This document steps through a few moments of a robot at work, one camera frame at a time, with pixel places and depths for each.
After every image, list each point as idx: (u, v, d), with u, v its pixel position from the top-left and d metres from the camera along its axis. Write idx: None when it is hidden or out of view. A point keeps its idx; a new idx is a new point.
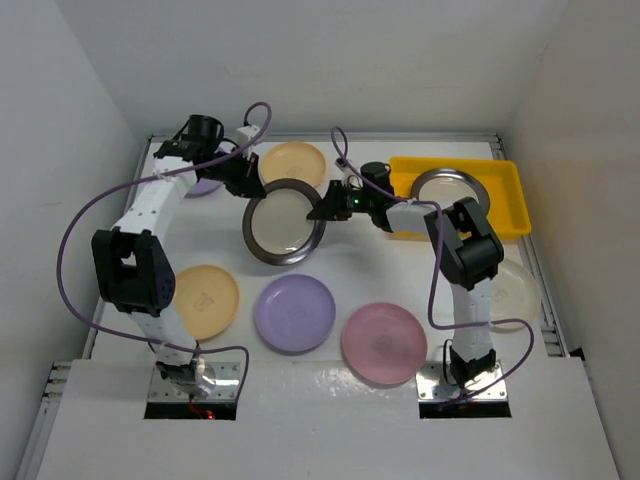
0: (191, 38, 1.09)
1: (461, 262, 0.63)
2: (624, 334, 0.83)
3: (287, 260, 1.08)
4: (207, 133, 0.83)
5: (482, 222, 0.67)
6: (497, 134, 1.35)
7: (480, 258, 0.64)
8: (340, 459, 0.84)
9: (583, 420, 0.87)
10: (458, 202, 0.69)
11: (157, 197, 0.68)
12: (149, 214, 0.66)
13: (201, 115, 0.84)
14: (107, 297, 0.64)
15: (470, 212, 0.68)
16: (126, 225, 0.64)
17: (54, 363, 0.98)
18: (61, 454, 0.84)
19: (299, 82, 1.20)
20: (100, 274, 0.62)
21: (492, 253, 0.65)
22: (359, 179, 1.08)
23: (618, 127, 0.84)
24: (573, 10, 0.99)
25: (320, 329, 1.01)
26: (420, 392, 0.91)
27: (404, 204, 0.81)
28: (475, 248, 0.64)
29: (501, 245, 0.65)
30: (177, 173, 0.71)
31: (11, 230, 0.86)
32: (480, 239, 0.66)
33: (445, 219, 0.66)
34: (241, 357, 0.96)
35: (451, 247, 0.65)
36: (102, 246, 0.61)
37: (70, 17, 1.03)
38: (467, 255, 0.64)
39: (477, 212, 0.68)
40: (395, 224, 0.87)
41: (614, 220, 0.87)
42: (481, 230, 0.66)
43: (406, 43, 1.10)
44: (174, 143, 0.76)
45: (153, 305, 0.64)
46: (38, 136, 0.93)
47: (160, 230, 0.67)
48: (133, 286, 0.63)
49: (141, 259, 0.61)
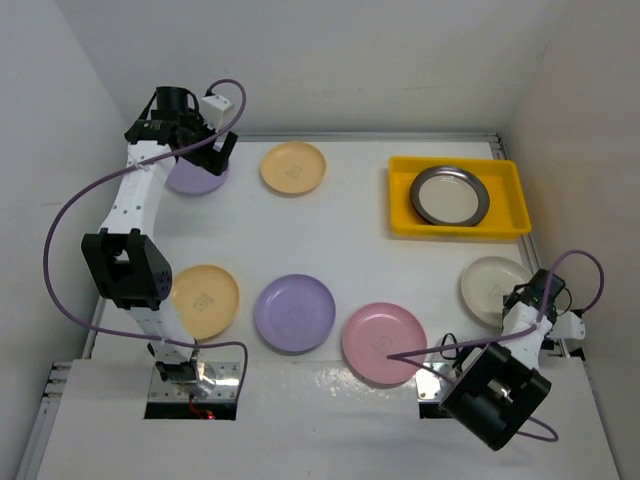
0: (191, 37, 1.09)
1: (463, 397, 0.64)
2: (626, 333, 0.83)
3: (437, 215, 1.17)
4: (178, 106, 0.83)
5: (521, 410, 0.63)
6: (497, 134, 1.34)
7: (479, 417, 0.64)
8: (341, 460, 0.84)
9: (584, 420, 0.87)
10: (533, 375, 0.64)
11: (140, 190, 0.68)
12: (134, 211, 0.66)
13: (170, 87, 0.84)
14: (106, 294, 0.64)
15: (526, 394, 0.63)
16: (113, 226, 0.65)
17: (55, 363, 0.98)
18: (61, 454, 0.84)
19: (300, 81, 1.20)
20: (96, 274, 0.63)
21: (493, 433, 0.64)
22: (581, 332, 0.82)
23: (619, 127, 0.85)
24: (573, 10, 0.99)
25: (320, 329, 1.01)
26: (420, 392, 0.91)
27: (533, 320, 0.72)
28: (486, 409, 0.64)
29: (503, 440, 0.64)
30: (155, 160, 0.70)
31: (11, 229, 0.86)
32: (500, 413, 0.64)
33: (499, 367, 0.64)
34: (240, 357, 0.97)
35: (470, 385, 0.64)
36: (93, 249, 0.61)
37: (70, 16, 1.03)
38: (471, 401, 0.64)
39: (533, 400, 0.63)
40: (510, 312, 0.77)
41: (615, 220, 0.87)
42: (511, 415, 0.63)
43: (405, 43, 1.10)
44: (146, 125, 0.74)
45: (153, 297, 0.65)
46: (38, 138, 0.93)
47: (148, 224, 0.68)
48: (130, 281, 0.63)
49: (134, 258, 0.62)
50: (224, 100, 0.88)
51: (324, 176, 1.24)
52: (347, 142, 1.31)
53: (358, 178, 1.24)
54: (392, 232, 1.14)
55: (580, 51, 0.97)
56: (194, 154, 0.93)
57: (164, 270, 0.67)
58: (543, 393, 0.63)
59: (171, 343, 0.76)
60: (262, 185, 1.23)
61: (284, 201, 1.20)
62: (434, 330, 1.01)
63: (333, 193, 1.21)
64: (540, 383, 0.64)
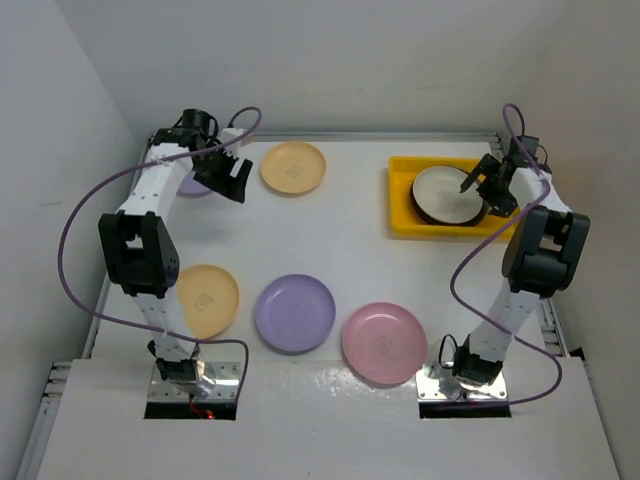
0: (190, 37, 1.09)
1: (521, 263, 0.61)
2: (625, 332, 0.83)
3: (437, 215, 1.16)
4: (200, 124, 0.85)
5: (573, 248, 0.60)
6: (497, 134, 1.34)
7: (542, 273, 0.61)
8: (341, 460, 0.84)
9: (583, 419, 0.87)
10: (572, 215, 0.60)
11: (160, 178, 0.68)
12: (152, 197, 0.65)
13: (194, 110, 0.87)
14: (115, 279, 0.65)
15: (571, 234, 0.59)
16: (128, 208, 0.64)
17: (54, 363, 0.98)
18: (61, 453, 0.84)
19: (300, 82, 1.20)
20: (107, 255, 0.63)
21: (556, 281, 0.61)
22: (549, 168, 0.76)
23: (619, 126, 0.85)
24: (573, 10, 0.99)
25: (320, 329, 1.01)
26: (420, 392, 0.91)
27: (538, 176, 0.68)
28: (545, 262, 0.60)
29: (572, 276, 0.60)
30: (175, 158, 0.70)
31: (11, 230, 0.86)
32: (557, 259, 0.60)
33: (540, 223, 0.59)
34: (241, 357, 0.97)
35: (521, 250, 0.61)
36: (107, 228, 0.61)
37: (70, 16, 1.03)
38: (528, 264, 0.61)
39: (579, 237, 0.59)
40: (514, 187, 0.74)
41: (616, 219, 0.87)
42: (568, 252, 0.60)
43: (405, 43, 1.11)
44: (169, 131, 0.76)
45: (160, 284, 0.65)
46: (36, 139, 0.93)
47: (163, 213, 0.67)
48: (141, 266, 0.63)
49: (146, 240, 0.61)
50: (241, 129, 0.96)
51: (325, 176, 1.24)
52: (347, 143, 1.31)
53: (359, 177, 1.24)
54: (392, 233, 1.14)
55: (579, 50, 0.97)
56: (213, 182, 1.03)
57: (172, 258, 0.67)
58: (585, 227, 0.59)
59: (172, 337, 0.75)
60: (263, 185, 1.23)
61: (283, 201, 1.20)
62: (434, 330, 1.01)
63: (333, 193, 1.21)
64: (580, 219, 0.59)
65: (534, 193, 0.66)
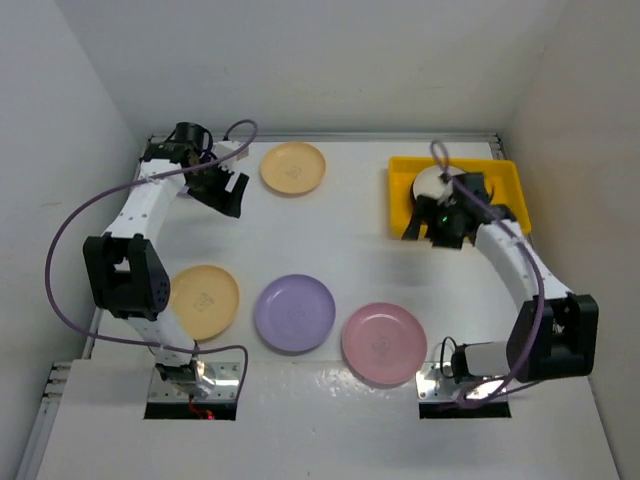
0: (190, 37, 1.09)
1: (541, 367, 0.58)
2: (624, 333, 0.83)
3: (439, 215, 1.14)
4: (194, 137, 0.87)
5: (587, 338, 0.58)
6: (497, 134, 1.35)
7: (563, 369, 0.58)
8: (341, 460, 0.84)
9: (583, 419, 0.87)
10: (574, 299, 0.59)
11: (149, 200, 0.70)
12: (140, 218, 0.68)
13: (188, 123, 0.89)
14: (102, 304, 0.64)
15: (583, 321, 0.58)
16: (116, 230, 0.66)
17: (55, 363, 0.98)
18: (61, 454, 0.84)
19: (299, 82, 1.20)
20: (92, 280, 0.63)
21: (575, 371, 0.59)
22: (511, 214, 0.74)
23: (619, 127, 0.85)
24: (573, 10, 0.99)
25: (320, 329, 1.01)
26: (420, 392, 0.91)
27: (507, 239, 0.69)
28: (563, 356, 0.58)
29: (590, 363, 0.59)
30: (166, 176, 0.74)
31: (11, 230, 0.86)
32: (572, 349, 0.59)
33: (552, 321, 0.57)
34: (241, 357, 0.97)
35: (538, 355, 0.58)
36: (94, 252, 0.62)
37: (70, 17, 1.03)
38: (547, 363, 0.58)
39: (590, 323, 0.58)
40: (479, 242, 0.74)
41: (615, 221, 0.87)
42: (582, 342, 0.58)
43: (405, 43, 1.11)
44: (160, 146, 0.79)
45: (149, 309, 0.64)
46: (36, 139, 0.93)
47: (151, 233, 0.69)
48: (128, 290, 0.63)
49: (135, 263, 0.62)
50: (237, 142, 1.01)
51: (325, 176, 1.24)
52: (347, 143, 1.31)
53: (358, 177, 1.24)
54: (391, 232, 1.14)
55: (579, 51, 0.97)
56: (206, 196, 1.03)
57: (162, 281, 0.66)
58: (595, 312, 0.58)
59: (169, 350, 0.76)
60: (262, 185, 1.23)
61: (283, 201, 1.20)
62: (434, 330, 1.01)
63: (333, 193, 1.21)
64: (586, 304, 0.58)
65: (518, 267, 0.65)
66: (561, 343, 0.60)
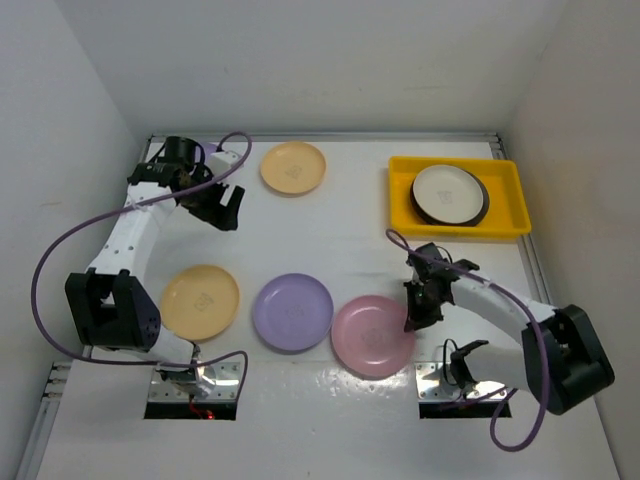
0: (190, 37, 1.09)
1: (567, 388, 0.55)
2: (624, 333, 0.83)
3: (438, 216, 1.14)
4: (185, 154, 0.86)
5: (594, 343, 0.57)
6: (497, 134, 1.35)
7: (589, 384, 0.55)
8: (342, 459, 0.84)
9: (582, 419, 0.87)
10: (563, 312, 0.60)
11: (134, 232, 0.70)
12: (126, 251, 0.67)
13: (178, 138, 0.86)
14: (88, 341, 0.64)
15: (579, 327, 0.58)
16: (101, 266, 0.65)
17: (54, 363, 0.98)
18: (61, 454, 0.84)
19: (299, 82, 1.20)
20: (77, 317, 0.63)
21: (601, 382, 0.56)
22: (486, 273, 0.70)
23: (620, 126, 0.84)
24: (573, 10, 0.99)
25: (317, 327, 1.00)
26: (420, 392, 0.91)
27: (481, 285, 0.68)
28: (582, 370, 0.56)
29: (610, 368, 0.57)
30: (153, 201, 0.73)
31: (11, 229, 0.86)
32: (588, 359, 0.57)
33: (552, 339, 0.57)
34: (241, 358, 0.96)
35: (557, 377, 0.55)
36: (77, 290, 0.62)
37: (70, 17, 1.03)
38: (571, 382, 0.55)
39: (587, 328, 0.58)
40: (461, 299, 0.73)
41: (615, 221, 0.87)
42: (590, 348, 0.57)
43: (406, 42, 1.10)
44: (148, 168, 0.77)
45: (138, 346, 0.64)
46: (37, 139, 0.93)
47: (138, 265, 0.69)
48: (114, 328, 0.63)
49: (121, 302, 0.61)
50: (233, 154, 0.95)
51: (325, 176, 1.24)
52: (348, 143, 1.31)
53: (359, 177, 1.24)
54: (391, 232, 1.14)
55: (579, 51, 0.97)
56: (201, 210, 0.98)
57: (150, 317, 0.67)
58: (584, 318, 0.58)
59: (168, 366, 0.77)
60: (262, 185, 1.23)
61: (283, 201, 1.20)
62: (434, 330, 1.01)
63: (333, 194, 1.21)
64: (574, 313, 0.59)
65: (501, 304, 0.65)
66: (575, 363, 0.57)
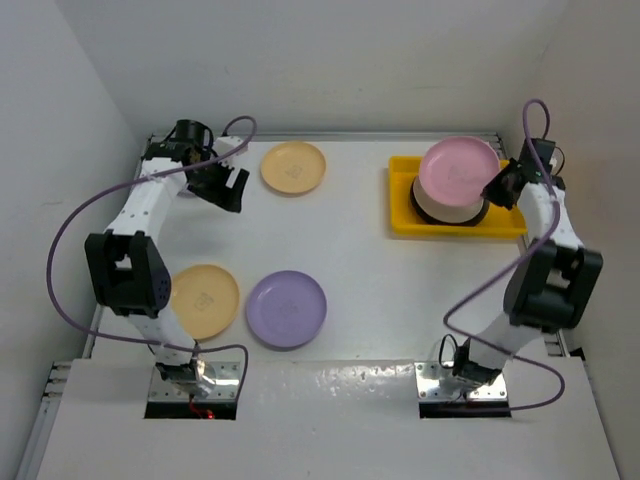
0: (191, 37, 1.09)
1: (524, 301, 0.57)
2: (624, 332, 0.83)
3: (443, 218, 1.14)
4: (194, 135, 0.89)
5: (583, 290, 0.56)
6: (497, 134, 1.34)
7: (546, 310, 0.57)
8: (342, 459, 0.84)
9: (583, 419, 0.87)
10: (583, 251, 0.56)
11: (150, 198, 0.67)
12: (142, 215, 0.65)
13: (188, 121, 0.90)
14: (104, 301, 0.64)
15: (581, 269, 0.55)
16: (118, 228, 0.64)
17: (55, 363, 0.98)
18: (61, 454, 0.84)
19: (299, 83, 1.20)
20: (94, 275, 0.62)
21: (562, 318, 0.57)
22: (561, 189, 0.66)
23: (621, 125, 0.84)
24: (573, 10, 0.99)
25: (313, 322, 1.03)
26: (420, 392, 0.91)
27: (550, 198, 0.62)
28: (551, 299, 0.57)
29: (578, 317, 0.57)
30: (168, 173, 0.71)
31: (12, 230, 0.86)
32: (566, 297, 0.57)
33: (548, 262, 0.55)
34: (241, 358, 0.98)
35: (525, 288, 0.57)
36: (94, 249, 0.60)
37: (71, 17, 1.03)
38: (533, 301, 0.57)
39: (588, 278, 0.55)
40: (521, 200, 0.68)
41: (615, 220, 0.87)
42: (576, 293, 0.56)
43: (406, 44, 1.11)
44: (161, 145, 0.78)
45: (151, 306, 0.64)
46: (38, 140, 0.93)
47: (154, 231, 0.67)
48: (130, 287, 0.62)
49: (137, 261, 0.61)
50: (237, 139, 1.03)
51: (325, 176, 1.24)
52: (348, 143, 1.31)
53: (359, 177, 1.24)
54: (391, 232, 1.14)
55: (579, 50, 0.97)
56: (209, 192, 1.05)
57: (163, 277, 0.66)
58: (597, 267, 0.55)
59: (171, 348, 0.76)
60: (262, 185, 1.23)
61: (284, 201, 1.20)
62: (434, 330, 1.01)
63: (333, 193, 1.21)
64: (592, 258, 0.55)
65: (543, 221, 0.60)
66: (553, 290, 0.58)
